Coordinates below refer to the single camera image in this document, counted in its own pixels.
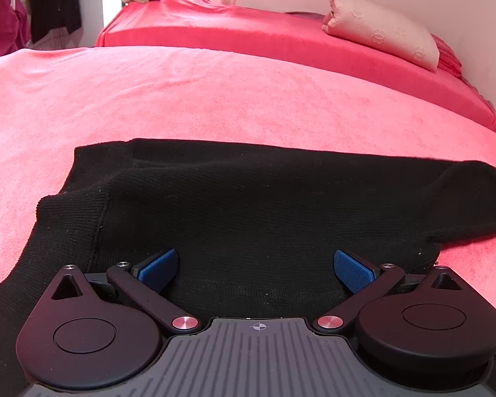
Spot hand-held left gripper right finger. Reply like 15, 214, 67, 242
313, 249, 470, 335

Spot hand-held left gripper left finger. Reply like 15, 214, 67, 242
50, 248, 201, 334

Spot black pants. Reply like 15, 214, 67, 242
0, 138, 496, 397

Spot folded red blanket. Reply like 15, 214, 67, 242
432, 35, 464, 79

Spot pale pink pillow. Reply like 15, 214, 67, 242
321, 0, 440, 72

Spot bed with red sheet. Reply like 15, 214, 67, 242
94, 0, 496, 133

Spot black hanging garment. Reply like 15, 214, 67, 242
27, 0, 85, 44

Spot magenta hanging garment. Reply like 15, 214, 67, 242
0, 0, 30, 56

